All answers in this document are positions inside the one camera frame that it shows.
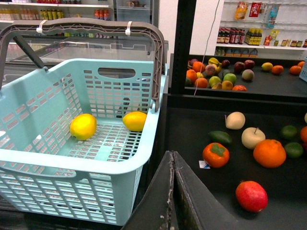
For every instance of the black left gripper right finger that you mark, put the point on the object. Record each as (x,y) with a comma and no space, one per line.
(196,207)

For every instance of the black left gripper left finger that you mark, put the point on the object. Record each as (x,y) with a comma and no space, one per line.
(156,211)

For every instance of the yellow lemon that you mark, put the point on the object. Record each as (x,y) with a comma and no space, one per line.
(83,126)
(267,66)
(135,121)

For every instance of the light blue shopping basket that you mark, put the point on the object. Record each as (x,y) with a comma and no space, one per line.
(43,169)

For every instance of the orange persimmon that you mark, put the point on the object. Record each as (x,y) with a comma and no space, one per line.
(216,155)

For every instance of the red pomegranate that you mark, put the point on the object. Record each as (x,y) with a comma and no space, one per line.
(251,196)

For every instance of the dark green avocado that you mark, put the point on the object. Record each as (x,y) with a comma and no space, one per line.
(220,137)

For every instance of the white pear lower left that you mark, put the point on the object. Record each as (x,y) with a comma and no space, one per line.
(251,136)

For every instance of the white pear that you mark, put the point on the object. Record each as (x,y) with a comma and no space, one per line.
(235,120)
(251,136)

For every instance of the large middle orange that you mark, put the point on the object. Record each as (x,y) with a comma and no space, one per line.
(269,153)

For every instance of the white pear upper left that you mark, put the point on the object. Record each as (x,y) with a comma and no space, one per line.
(235,120)

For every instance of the green lime lower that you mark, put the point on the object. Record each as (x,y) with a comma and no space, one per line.
(293,150)

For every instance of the green lime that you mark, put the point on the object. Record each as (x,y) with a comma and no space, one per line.
(288,132)
(293,150)

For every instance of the green lime upper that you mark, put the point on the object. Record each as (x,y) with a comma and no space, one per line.
(288,132)

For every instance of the small orange tangerine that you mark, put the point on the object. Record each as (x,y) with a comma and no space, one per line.
(303,134)

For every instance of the small blue basket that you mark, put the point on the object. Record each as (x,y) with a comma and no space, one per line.
(303,73)

